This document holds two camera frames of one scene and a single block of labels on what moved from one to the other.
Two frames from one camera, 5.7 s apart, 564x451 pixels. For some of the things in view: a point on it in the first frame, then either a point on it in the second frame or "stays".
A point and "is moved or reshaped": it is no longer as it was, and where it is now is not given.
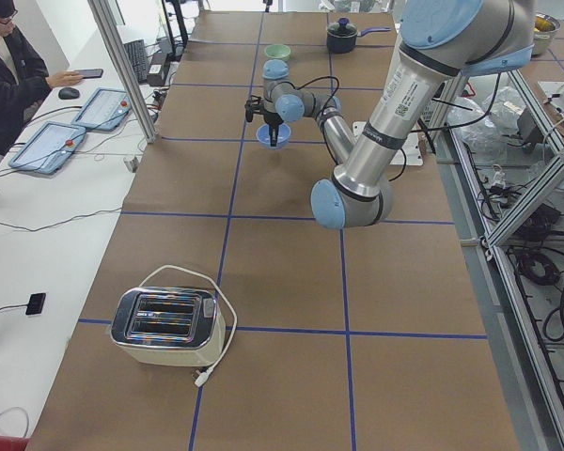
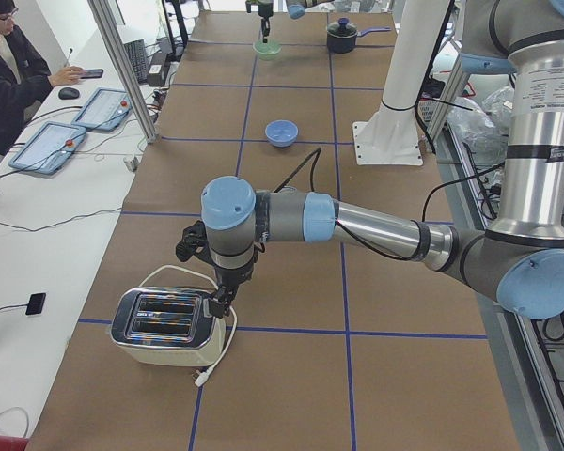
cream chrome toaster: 169,326 stays
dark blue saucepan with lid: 341,37 stays
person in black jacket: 14,77 stays
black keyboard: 137,54 stays
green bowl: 278,51 -> 267,52
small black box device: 36,303 stays
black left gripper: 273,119 -> 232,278
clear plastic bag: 482,129 stays
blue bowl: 283,137 is moved or reshaped
